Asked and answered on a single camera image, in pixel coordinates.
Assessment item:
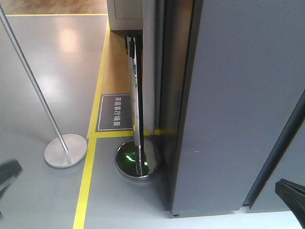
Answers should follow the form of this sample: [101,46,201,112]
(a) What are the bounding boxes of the silver stanchion post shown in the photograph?
[0,8,87,169]

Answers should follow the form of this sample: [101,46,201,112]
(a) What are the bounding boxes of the fridge door with bins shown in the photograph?
[171,0,305,217]

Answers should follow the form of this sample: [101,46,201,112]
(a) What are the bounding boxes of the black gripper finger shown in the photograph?
[275,179,305,228]
[0,159,22,198]

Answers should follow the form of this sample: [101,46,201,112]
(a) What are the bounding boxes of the white cabinet base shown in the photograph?
[107,0,143,31]

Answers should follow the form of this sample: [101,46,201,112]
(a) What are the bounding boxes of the chrome stanchion post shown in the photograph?
[115,31,161,180]

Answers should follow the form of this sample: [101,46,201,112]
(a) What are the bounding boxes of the dark floor sign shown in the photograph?
[96,94,132,132]

